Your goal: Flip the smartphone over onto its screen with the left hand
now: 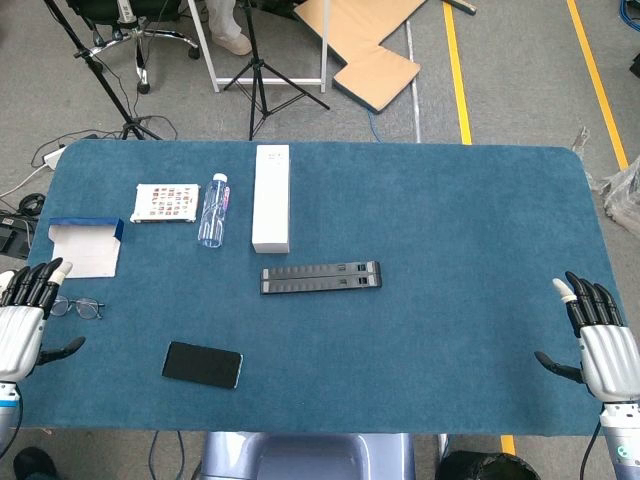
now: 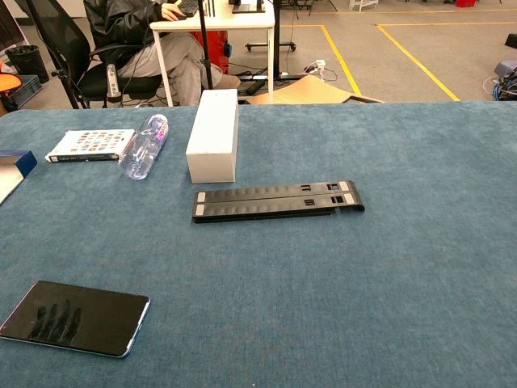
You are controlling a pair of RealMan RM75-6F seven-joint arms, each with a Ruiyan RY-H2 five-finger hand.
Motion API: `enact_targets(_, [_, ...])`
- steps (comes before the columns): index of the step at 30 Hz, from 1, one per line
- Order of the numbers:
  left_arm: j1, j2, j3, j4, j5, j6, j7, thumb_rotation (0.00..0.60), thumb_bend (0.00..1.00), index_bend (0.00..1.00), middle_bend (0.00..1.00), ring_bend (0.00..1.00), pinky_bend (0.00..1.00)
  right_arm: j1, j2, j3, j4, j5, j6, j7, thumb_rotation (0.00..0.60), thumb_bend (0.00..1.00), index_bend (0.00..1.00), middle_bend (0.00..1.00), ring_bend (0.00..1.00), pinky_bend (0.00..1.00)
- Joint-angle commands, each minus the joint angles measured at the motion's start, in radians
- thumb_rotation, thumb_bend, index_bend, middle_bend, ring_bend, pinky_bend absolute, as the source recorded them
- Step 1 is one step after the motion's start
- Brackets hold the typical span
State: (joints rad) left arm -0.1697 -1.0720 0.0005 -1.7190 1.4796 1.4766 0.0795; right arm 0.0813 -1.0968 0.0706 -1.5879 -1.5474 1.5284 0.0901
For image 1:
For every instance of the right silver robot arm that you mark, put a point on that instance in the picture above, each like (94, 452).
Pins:
(620, 435)

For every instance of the tall white rectangular box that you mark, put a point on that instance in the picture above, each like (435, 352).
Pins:
(271, 198)

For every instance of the white power strip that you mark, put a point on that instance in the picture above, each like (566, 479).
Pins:
(54, 157)

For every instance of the white metal frame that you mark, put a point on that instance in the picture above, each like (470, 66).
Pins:
(260, 80)

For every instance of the lilac robot base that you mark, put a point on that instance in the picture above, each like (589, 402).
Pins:
(305, 457)

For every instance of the crumpled plastic wrap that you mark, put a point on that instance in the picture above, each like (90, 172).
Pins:
(622, 190)

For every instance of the white card with coloured pictures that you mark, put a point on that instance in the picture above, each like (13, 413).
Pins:
(165, 202)

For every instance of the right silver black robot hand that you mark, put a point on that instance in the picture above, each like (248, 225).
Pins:
(605, 350)

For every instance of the person's beige shoe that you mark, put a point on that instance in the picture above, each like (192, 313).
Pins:
(232, 42)

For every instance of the thin-framed eyeglasses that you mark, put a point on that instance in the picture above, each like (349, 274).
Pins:
(80, 306)

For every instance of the open white blue box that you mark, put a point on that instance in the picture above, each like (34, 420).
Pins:
(87, 246)

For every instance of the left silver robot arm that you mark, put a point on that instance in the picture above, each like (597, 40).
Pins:
(7, 405)

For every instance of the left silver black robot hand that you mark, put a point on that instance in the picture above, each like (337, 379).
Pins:
(16, 330)

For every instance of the black waste bin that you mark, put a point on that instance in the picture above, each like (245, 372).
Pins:
(482, 465)

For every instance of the black smartphone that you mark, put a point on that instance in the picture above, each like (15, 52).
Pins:
(202, 364)

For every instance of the black folding laptop stand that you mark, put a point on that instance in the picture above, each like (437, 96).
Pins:
(321, 277)

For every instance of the black camera tripod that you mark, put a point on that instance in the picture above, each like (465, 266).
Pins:
(260, 75)

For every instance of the black office chair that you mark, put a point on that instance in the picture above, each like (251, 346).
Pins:
(140, 35)

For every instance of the brown cardboard foam mat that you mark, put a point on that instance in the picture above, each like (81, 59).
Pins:
(370, 45)

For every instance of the blue table cloth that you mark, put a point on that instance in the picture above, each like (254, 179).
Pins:
(350, 325)

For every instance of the clear plastic water bottle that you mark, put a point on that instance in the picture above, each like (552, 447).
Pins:
(214, 210)

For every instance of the black light stand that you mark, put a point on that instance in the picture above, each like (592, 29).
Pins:
(100, 75)

